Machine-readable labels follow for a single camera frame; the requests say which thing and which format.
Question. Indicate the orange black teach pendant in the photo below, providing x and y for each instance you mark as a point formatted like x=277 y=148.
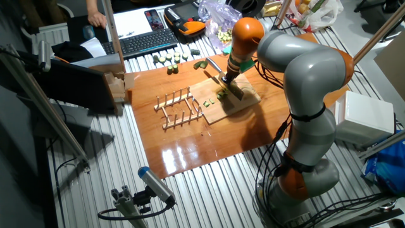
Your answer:
x=185 y=20

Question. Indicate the metal frame post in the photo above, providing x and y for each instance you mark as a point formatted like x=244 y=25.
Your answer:
x=113 y=31
x=376 y=37
x=282 y=14

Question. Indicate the black mouse pad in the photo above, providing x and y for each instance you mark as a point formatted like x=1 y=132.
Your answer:
x=74 y=30

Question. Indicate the long cucumber piece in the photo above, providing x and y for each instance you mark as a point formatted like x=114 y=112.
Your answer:
x=197 y=65

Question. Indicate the white drawer cabinet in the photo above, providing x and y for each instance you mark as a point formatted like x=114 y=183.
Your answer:
x=364 y=117

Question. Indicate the white paper sheet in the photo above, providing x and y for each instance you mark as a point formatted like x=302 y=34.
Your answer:
x=133 y=22

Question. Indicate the silver orange robot arm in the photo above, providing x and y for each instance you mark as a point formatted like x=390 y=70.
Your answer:
x=310 y=73

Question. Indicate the blue plastic bag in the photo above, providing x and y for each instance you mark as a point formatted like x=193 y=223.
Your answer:
x=389 y=168

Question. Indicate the silver depth camera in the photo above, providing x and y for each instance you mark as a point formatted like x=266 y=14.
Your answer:
x=44 y=55

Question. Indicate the aluminium camera bracket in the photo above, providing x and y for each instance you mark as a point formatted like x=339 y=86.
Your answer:
x=126 y=206

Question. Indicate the computer mouse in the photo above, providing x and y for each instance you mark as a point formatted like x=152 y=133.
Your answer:
x=89 y=32

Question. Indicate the person right hand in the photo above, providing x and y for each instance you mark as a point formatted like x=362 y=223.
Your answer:
x=97 y=19

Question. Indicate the black cloth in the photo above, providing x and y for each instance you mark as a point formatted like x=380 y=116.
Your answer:
x=68 y=51

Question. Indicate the wooden peg dish rack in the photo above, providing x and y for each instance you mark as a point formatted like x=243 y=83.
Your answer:
x=172 y=103

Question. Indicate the thin cucumber slice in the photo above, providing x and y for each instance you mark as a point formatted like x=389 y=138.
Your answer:
x=206 y=104
x=212 y=101

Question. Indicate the wooden cutting board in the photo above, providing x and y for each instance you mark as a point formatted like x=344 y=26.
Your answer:
x=221 y=111

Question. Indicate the silver camera with blue end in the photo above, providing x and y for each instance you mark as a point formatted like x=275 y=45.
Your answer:
x=156 y=185

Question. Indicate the black smartphone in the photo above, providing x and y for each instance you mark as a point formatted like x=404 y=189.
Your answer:
x=154 y=19

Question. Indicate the steel cleaver knife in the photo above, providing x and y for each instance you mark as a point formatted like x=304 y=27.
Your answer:
x=213 y=66

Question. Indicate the person right forearm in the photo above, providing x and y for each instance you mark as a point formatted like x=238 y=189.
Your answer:
x=91 y=5

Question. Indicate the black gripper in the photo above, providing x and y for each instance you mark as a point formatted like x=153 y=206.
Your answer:
x=233 y=75

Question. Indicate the brown cardboard box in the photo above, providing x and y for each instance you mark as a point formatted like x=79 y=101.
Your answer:
x=392 y=63

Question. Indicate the black keyboard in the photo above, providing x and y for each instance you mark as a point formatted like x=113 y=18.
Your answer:
x=142 y=42

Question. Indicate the long aluminium frame bar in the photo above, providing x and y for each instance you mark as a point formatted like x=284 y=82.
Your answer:
x=41 y=104

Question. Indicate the yellow packet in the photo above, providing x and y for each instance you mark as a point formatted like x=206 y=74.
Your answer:
x=271 y=9

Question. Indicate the short aluminium frame bar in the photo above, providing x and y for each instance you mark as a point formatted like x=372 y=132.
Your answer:
x=383 y=144

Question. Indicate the chopped cucumber bits heap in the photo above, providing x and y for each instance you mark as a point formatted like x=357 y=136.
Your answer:
x=224 y=35

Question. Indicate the black monitor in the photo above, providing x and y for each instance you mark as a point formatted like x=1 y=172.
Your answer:
x=72 y=85

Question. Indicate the white bag with fruit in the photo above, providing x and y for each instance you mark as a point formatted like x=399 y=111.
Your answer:
x=322 y=16

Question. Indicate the black round object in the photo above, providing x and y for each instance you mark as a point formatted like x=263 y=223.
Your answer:
x=245 y=6

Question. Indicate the dark green cucumber end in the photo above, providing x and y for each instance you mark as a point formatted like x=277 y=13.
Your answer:
x=195 y=52

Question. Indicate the clear plastic bag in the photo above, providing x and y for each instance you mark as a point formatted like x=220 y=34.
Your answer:
x=215 y=12

